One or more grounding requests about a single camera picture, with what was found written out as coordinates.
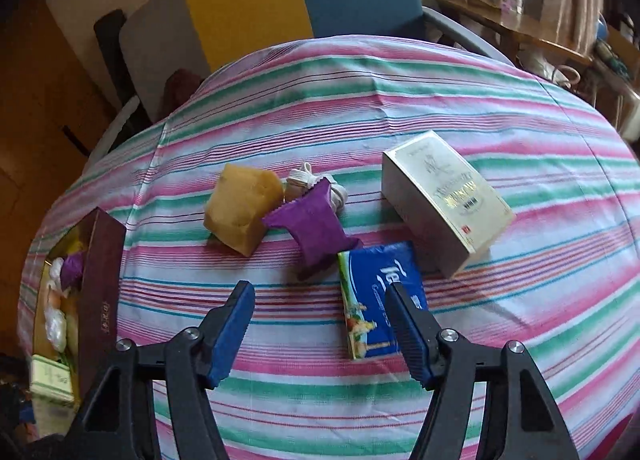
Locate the grey yellow blue armchair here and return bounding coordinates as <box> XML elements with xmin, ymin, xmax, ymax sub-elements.
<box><xmin>93</xmin><ymin>0</ymin><xmax>506</xmax><ymax>122</ymax></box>

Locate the wooden shelf with clutter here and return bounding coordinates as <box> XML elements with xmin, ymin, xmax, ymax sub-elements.
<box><xmin>589</xmin><ymin>18</ymin><xmax>639</xmax><ymax>143</ymax></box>

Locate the dark red cushion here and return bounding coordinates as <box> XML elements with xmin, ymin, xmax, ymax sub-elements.
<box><xmin>158</xmin><ymin>68</ymin><xmax>204</xmax><ymax>120</ymax></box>

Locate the small green white box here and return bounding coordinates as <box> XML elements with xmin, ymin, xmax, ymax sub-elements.
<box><xmin>29</xmin><ymin>355</ymin><xmax>75</xmax><ymax>406</ymax></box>

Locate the striped pink green bedsheet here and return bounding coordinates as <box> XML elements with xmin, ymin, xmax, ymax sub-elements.
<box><xmin>17</xmin><ymin>36</ymin><xmax>639</xmax><ymax>459</ymax></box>

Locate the purple packet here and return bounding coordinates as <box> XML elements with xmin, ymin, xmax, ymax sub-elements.
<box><xmin>262</xmin><ymin>178</ymin><xmax>362</xmax><ymax>280</ymax></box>

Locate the white gold carton box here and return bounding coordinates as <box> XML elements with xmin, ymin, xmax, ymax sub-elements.
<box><xmin>382</xmin><ymin>131</ymin><xmax>515</xmax><ymax>278</ymax></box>

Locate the wooden side table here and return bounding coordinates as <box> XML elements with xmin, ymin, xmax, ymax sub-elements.
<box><xmin>436</xmin><ymin>0</ymin><xmax>591</xmax><ymax>66</ymax></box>

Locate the gold metal tin box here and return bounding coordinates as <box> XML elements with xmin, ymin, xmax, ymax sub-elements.
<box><xmin>32</xmin><ymin>207</ymin><xmax>126</xmax><ymax>402</ymax></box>

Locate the blue tempo tissue pack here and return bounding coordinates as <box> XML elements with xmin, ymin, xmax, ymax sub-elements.
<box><xmin>338</xmin><ymin>241</ymin><xmax>427</xmax><ymax>360</ymax></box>

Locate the white plastic wrapped item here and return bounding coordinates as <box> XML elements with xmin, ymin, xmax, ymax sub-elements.
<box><xmin>44</xmin><ymin>307</ymin><xmax>67</xmax><ymax>353</ymax></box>

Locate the yellow sponge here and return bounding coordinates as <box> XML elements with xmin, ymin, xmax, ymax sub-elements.
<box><xmin>203</xmin><ymin>163</ymin><xmax>284</xmax><ymax>257</ymax></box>

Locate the white coiled cable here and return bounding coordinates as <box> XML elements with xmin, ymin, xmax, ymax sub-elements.
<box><xmin>283</xmin><ymin>162</ymin><xmax>350</xmax><ymax>213</ymax></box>

